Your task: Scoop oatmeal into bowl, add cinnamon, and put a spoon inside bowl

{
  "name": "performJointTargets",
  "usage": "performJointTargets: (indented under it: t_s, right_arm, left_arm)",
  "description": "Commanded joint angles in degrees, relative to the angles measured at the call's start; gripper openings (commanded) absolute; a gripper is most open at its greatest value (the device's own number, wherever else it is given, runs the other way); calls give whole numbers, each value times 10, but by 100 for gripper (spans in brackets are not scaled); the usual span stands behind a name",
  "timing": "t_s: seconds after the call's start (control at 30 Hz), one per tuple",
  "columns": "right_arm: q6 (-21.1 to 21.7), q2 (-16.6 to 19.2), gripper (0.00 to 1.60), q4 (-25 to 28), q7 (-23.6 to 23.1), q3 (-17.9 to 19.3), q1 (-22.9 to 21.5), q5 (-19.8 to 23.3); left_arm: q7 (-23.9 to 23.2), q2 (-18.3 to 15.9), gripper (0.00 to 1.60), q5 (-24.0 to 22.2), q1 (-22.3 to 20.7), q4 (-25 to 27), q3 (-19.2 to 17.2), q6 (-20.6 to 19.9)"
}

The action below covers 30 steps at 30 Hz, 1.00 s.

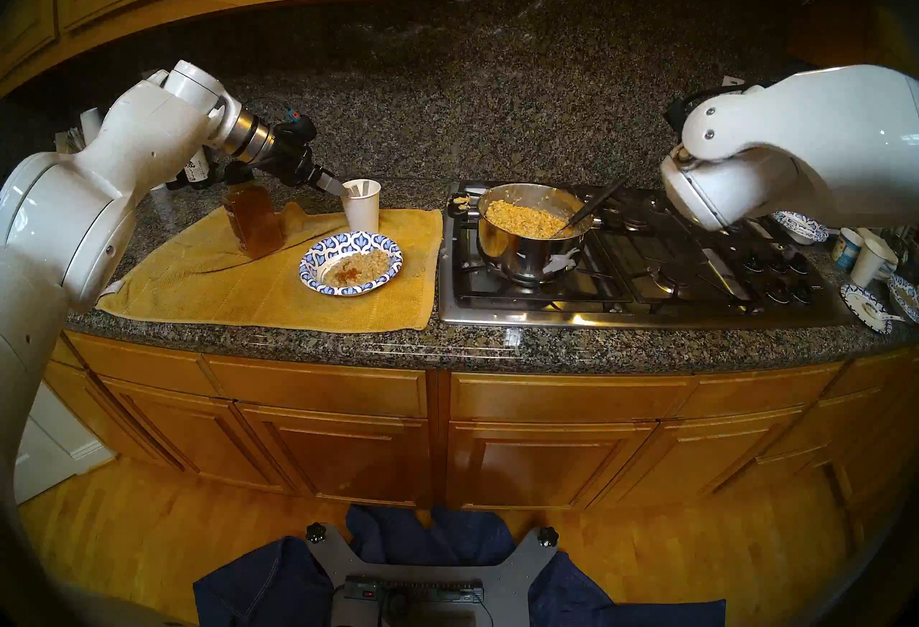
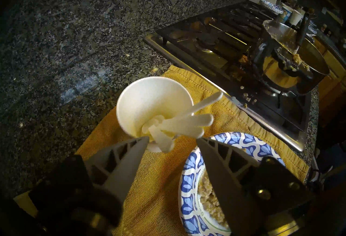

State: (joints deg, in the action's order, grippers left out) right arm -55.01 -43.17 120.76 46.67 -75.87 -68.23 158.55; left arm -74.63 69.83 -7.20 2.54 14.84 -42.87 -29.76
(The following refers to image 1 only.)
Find white paper cup with spoons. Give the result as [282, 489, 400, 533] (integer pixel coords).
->
[340, 178, 382, 233]

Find stainless steel saucepan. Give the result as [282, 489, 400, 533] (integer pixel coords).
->
[449, 183, 602, 283]

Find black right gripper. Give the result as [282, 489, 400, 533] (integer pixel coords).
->
[664, 94, 701, 135]

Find small printed food tub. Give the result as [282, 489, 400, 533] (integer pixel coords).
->
[831, 227, 864, 270]

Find wooden lower cabinets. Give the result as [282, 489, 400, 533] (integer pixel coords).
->
[14, 331, 891, 511]

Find blue patterned bowl with food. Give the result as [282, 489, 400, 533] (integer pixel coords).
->
[887, 274, 919, 323]

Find black handled ladle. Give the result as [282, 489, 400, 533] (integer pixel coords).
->
[556, 177, 629, 237]

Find blue patterned paper bowl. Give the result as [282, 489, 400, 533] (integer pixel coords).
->
[299, 231, 404, 296]

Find stack of blue patterned bowls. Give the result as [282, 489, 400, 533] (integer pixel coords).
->
[772, 209, 830, 244]

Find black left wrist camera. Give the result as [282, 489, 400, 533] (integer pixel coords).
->
[276, 114, 318, 142]

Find dark blue denim cloth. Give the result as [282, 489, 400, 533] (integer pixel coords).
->
[192, 505, 726, 627]

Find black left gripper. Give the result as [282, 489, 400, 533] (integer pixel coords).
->
[267, 137, 353, 198]

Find yellow terry towel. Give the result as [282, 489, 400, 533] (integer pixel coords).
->
[95, 203, 444, 333]

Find soy sauce bottle white cap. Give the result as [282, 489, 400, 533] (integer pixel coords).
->
[183, 146, 215, 188]

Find oatmeal in saucepan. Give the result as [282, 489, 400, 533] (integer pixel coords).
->
[486, 198, 568, 239]

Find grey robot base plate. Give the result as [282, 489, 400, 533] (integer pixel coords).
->
[305, 521, 559, 627]

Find blue patterned paper plate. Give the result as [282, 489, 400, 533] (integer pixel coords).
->
[840, 283, 895, 334]

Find scooped oatmeal portion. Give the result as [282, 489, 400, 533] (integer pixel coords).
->
[323, 249, 392, 287]

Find dark wooden corner cabinet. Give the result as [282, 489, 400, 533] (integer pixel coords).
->
[786, 0, 919, 81]

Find ground cinnamon jar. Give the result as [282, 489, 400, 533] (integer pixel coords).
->
[221, 163, 286, 260]

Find stainless gas cooktop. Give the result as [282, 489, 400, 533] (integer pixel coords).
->
[438, 182, 852, 328]

